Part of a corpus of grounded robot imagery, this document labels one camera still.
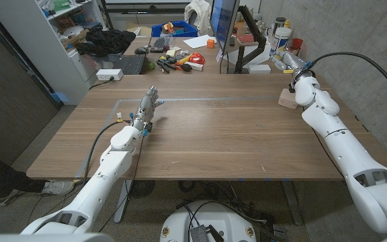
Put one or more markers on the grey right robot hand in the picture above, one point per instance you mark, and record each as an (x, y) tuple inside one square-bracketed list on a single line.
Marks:
[(296, 62)]

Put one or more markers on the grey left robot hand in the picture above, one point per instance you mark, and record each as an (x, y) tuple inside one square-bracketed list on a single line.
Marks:
[(145, 109)]

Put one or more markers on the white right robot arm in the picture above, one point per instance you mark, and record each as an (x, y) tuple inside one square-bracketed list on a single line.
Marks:
[(344, 144)]

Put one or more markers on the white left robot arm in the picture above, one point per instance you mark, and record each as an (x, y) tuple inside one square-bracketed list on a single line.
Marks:
[(109, 168)]

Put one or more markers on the small white box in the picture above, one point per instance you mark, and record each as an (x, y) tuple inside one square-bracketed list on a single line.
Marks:
[(259, 69)]

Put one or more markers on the red cup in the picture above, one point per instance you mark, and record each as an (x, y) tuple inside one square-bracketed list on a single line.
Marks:
[(297, 43)]

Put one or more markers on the white wipes canister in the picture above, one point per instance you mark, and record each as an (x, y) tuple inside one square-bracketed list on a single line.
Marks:
[(281, 40)]

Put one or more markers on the dark lid jar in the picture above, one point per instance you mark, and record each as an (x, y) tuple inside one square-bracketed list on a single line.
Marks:
[(279, 21)]

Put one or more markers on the green ball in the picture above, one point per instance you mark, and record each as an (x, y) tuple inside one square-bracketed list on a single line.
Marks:
[(151, 66)]

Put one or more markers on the black laptop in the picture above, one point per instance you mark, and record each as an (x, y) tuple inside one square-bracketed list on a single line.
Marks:
[(131, 64)]

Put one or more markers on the white power strip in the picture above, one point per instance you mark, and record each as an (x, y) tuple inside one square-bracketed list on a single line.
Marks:
[(109, 74)]

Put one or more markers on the black computer mouse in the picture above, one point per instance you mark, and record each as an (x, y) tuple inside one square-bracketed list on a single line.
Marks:
[(141, 50)]

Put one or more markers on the black keyboard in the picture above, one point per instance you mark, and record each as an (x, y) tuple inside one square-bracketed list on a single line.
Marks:
[(158, 44)]

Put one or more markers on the red plastic bag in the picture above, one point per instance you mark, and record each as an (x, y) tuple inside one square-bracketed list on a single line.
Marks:
[(197, 58)]

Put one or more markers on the black clothing pile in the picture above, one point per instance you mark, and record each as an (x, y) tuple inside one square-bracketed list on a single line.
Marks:
[(109, 42)]

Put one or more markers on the black computer monitor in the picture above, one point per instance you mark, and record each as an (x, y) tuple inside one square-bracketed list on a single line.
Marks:
[(223, 20)]

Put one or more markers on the white paper sheet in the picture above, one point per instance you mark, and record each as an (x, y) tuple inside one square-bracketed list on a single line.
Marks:
[(197, 42)]

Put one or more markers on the orange cube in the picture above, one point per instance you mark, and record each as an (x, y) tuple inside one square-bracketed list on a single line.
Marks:
[(210, 43)]

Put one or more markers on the blue plastic bin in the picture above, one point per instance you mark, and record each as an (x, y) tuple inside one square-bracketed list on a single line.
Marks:
[(188, 30)]

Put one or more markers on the grey table leg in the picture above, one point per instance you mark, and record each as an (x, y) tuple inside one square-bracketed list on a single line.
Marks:
[(291, 201), (123, 201)]

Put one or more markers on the white cloth on chair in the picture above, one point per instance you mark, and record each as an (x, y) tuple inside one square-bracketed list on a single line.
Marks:
[(198, 13)]

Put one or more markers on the white sneaker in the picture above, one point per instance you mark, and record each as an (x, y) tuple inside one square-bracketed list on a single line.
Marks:
[(57, 187)]

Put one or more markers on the white shelf unit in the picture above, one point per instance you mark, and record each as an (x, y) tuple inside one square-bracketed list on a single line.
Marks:
[(42, 43)]

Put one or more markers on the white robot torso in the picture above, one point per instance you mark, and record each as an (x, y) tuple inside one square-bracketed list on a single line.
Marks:
[(210, 218)]

